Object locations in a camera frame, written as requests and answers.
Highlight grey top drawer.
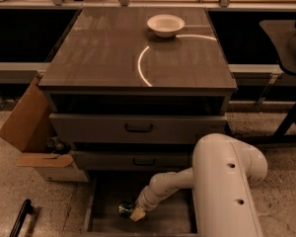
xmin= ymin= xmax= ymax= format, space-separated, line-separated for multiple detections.
xmin=49 ymin=114 xmax=227 ymax=144

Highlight cans inside cardboard box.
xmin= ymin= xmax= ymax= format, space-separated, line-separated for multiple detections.
xmin=46 ymin=136 xmax=70 ymax=154

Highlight white ceramic bowl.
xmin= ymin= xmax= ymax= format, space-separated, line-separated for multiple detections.
xmin=147 ymin=15 xmax=185 ymax=38

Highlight green soda can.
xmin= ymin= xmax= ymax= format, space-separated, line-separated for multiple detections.
xmin=118 ymin=201 xmax=135 ymax=218

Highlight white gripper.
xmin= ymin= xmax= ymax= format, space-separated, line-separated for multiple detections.
xmin=130 ymin=186 xmax=161 ymax=222

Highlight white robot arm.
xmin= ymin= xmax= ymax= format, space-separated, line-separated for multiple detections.
xmin=130 ymin=133 xmax=267 ymax=237

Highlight brown cardboard box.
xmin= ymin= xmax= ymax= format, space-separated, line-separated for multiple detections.
xmin=0 ymin=76 xmax=89 ymax=182

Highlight grey middle drawer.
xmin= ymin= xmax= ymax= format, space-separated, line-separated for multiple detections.
xmin=71 ymin=151 xmax=191 ymax=172

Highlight black bar lower left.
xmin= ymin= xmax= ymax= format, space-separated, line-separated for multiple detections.
xmin=9 ymin=198 xmax=33 ymax=237

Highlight open grey bottom drawer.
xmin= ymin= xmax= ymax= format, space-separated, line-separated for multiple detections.
xmin=82 ymin=171 xmax=197 ymax=237

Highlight grey drawer cabinet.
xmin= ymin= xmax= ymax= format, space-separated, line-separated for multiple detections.
xmin=39 ymin=7 xmax=237 ymax=113

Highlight black stand leg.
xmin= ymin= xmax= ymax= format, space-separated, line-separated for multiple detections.
xmin=236 ymin=103 xmax=296 ymax=145

